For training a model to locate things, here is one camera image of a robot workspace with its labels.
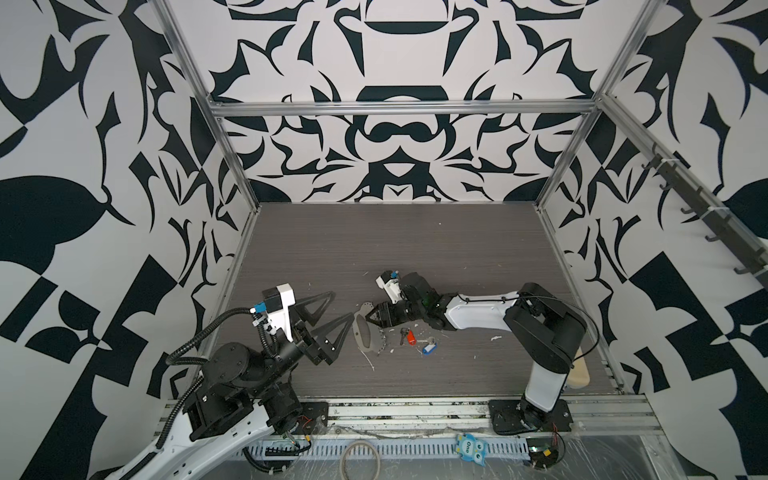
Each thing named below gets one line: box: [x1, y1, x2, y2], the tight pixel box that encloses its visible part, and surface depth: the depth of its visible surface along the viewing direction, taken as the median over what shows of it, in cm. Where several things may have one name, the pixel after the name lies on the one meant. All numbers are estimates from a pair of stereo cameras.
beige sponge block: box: [567, 347, 590, 389], surface depth 79 cm
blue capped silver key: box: [422, 336, 439, 356], surface depth 87 cm
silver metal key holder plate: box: [352, 302, 386, 353], surface depth 88 cm
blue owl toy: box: [455, 433, 488, 467], surface depth 71 cm
